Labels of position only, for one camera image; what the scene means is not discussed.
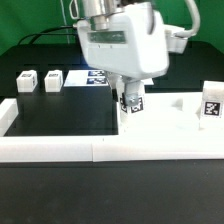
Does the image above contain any white camera cable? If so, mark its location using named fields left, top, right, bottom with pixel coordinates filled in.
left=179, top=0, right=202, bottom=38

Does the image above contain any white square tabletop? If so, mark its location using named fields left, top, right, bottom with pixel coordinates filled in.
left=119, top=92, right=224, bottom=137

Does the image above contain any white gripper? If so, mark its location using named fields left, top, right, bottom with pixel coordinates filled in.
left=77, top=2, right=169, bottom=107

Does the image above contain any black cable bundle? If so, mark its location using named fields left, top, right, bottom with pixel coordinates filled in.
left=17, top=0, right=84, bottom=46

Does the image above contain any white U-shaped obstacle fence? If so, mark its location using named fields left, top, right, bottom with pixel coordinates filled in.
left=0, top=97, right=224, bottom=164

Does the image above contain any white sheet with AprilTags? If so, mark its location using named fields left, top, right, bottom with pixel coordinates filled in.
left=63, top=69, right=155, bottom=88

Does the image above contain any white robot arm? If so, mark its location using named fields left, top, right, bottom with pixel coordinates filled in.
left=72, top=0, right=169, bottom=106

